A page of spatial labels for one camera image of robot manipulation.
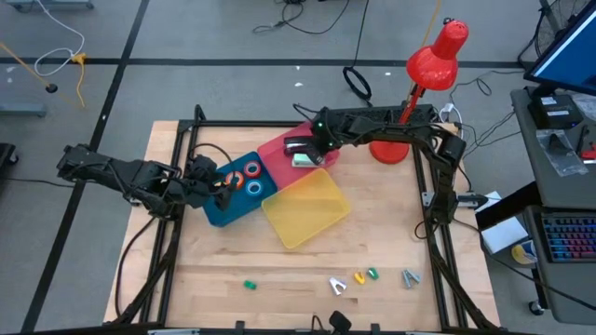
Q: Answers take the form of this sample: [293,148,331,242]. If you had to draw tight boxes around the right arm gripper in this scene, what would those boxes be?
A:
[302,106,349,168]

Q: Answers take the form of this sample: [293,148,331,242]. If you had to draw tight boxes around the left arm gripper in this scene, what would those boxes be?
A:
[184,154,240,212]

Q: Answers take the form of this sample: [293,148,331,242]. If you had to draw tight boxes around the mint green stapler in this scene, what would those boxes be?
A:
[291,152,323,169]

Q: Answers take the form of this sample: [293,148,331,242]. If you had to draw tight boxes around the blue tape roll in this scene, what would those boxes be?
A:
[244,178,264,198]

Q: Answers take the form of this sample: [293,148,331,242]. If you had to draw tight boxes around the orange tape roll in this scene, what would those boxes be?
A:
[224,169,246,190]

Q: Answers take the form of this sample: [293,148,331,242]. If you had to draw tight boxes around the red tape roll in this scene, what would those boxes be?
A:
[242,159,263,180]

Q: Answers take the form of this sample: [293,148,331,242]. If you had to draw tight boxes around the blue-grey staple remover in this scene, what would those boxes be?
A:
[401,268,422,289]

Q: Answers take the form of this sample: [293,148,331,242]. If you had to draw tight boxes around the blue plastic tray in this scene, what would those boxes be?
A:
[201,150,279,228]

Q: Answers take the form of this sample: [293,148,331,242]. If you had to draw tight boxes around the pink plastic tray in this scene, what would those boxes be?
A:
[256,120,342,192]

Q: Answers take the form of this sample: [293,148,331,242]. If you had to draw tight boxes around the yellow plastic tray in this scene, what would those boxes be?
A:
[261,167,352,250]

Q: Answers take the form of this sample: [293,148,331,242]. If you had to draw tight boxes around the red desk lamp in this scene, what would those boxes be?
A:
[368,17,470,166]

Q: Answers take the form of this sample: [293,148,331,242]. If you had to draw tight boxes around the black power strip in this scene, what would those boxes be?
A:
[325,103,435,126]

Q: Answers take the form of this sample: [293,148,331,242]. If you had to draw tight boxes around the small black device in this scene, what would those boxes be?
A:
[328,310,354,334]

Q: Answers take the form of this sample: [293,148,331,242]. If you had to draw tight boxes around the white box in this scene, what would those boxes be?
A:
[480,215,531,255]

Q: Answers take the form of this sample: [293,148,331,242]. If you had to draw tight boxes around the grey metal cart base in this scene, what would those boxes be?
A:
[3,0,95,12]
[0,103,48,118]

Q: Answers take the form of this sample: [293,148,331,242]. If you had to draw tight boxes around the black cart caster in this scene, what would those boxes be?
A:
[0,142,20,179]

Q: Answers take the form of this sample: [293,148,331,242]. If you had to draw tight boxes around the yellow and blue roll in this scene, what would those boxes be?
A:
[510,240,538,266]

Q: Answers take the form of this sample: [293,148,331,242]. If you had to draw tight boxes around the black mini computer box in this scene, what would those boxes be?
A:
[527,93,584,130]

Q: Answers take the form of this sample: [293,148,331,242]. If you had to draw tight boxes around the clear plastic bag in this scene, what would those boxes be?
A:
[535,128,589,178]

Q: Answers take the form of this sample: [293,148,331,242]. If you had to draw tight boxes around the grey computer desk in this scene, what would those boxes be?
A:
[509,86,596,327]

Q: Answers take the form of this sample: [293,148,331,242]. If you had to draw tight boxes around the computer monitor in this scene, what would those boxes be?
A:
[522,0,596,97]

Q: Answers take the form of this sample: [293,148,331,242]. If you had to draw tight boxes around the black floor fan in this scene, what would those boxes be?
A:
[516,0,592,71]

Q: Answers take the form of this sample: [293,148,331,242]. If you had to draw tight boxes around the rainbow backlit keyboard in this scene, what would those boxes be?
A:
[541,214,596,264]

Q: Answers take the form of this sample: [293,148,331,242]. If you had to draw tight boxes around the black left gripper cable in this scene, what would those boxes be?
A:
[188,142,234,174]

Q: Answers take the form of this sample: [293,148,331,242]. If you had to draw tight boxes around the black aluminium table frame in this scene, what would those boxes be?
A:
[111,104,502,335]

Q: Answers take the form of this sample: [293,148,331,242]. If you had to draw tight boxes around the black coiled floor cable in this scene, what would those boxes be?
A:
[342,0,373,104]

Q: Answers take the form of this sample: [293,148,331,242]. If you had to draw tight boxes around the black tangled floor cable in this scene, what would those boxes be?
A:
[251,0,351,36]

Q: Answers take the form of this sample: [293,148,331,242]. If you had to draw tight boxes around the white plug with cable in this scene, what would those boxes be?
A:
[438,101,465,144]

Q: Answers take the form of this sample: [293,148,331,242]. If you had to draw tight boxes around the black arm base cable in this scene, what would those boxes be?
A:
[114,216,157,320]

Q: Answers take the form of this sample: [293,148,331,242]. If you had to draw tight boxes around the yellow hanging cord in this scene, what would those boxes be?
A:
[420,0,442,49]

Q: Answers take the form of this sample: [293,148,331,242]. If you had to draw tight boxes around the thin black floor cable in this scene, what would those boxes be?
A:
[7,177,64,190]

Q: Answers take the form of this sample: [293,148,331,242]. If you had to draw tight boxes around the yellow floor cable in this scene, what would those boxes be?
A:
[69,52,88,109]

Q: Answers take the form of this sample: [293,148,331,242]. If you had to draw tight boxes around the yellow cord with black ball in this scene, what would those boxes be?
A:
[0,41,60,94]

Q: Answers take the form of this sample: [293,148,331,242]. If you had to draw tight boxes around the white floor cable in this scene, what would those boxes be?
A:
[33,0,87,78]

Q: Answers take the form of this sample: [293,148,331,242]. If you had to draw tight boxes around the long black desk cable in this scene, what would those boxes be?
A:
[483,253,596,312]

